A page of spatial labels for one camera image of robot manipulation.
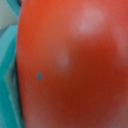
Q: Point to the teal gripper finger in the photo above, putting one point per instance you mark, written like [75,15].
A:
[10,111]

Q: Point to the red toy tomato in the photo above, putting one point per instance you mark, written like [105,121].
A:
[72,62]

